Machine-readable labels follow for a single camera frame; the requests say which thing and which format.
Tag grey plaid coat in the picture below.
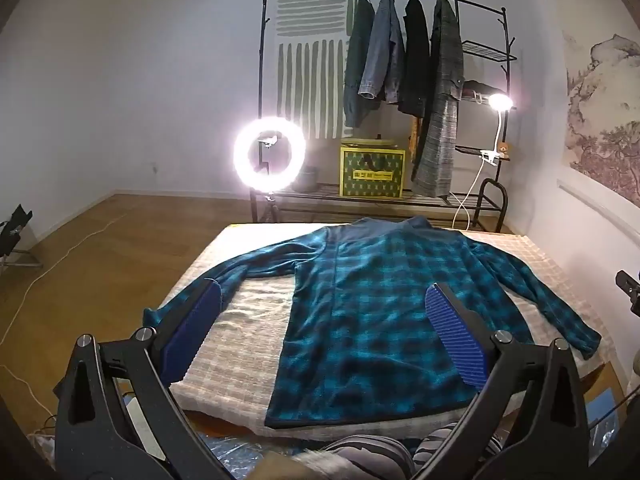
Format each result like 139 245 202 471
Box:
411 0 466 198

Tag blue sheet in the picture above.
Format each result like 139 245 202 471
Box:
585 389 627 461

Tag white lamp cable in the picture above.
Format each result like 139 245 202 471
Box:
451 160 493 232

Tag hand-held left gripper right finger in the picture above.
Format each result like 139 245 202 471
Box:
411 282 591 480

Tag ring light on stand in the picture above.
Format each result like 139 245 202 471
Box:
232 116 307 223

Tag white floor cable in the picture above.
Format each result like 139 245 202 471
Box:
0 210 132 348

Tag landscape wall poster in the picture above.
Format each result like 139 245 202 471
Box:
562 30 640 196

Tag black folding stand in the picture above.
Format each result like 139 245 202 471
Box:
0 204 43 271

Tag beige checked blanket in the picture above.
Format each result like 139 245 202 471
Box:
160 222 616 443

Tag black jacket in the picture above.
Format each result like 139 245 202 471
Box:
397 0 432 118

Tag yellow green patterned box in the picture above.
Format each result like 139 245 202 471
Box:
339 137 407 198

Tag dark green jacket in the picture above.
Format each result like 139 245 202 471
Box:
343 0 376 128

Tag white clip lamp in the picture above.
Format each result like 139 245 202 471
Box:
480 92 515 167

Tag person's striped pants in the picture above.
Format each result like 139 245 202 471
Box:
320 427 501 480

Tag dark plant pot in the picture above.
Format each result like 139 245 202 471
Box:
292 165 320 193

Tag blue plaid fleece shirt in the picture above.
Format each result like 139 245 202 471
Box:
142 216 602 429

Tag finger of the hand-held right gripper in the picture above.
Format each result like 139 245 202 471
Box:
616 270 640 317

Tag black metal clothes rack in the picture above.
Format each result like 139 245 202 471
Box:
250 0 518 233

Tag blue denim jacket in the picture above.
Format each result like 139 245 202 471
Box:
358 0 406 103

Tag blue plastic bag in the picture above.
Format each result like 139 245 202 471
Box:
192 422 331 480

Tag green striped wall hanging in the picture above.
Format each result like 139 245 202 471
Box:
274 0 357 141

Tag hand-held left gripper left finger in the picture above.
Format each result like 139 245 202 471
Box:
54 279 223 480

